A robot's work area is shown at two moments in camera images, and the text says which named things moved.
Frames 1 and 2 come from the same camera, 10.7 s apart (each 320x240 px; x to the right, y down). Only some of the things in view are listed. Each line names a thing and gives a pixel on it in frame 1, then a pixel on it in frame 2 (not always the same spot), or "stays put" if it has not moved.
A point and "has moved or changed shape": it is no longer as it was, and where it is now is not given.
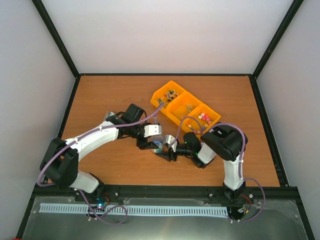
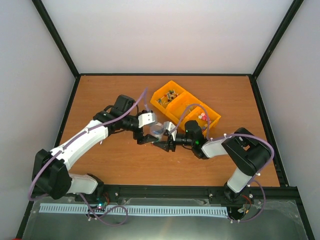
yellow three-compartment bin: [174, 101] stays put
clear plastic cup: [160, 141] has moved or changed shape
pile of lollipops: [168, 97] stays put
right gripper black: [167, 156] to [167, 145]
